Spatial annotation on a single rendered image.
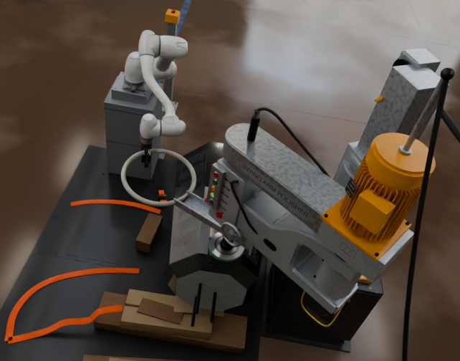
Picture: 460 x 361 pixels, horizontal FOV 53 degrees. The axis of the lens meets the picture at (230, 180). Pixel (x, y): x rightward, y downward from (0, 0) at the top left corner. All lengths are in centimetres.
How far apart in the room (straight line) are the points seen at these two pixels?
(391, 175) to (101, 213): 282
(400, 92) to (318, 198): 63
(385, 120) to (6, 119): 375
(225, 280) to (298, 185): 101
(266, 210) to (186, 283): 85
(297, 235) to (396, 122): 71
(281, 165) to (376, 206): 58
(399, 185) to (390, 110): 71
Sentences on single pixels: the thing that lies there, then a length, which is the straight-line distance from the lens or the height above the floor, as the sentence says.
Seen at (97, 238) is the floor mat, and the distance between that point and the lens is 386.
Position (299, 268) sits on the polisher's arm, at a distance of 233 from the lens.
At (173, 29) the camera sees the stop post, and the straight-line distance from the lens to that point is 461.
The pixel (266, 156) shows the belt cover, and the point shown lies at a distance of 214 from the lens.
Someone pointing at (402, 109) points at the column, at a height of 192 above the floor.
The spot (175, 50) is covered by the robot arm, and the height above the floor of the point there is 148.
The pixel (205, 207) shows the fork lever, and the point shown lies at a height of 92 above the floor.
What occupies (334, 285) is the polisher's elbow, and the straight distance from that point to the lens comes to 221.
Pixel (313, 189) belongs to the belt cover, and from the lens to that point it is 206.
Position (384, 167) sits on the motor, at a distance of 168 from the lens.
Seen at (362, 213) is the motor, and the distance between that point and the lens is 175.
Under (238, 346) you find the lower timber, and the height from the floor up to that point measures 11.
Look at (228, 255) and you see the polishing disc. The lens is 278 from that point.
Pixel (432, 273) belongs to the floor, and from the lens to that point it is 437.
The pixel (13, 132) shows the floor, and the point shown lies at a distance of 489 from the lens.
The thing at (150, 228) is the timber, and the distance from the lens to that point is 375.
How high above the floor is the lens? 307
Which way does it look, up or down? 45 degrees down
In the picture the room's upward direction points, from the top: 12 degrees clockwise
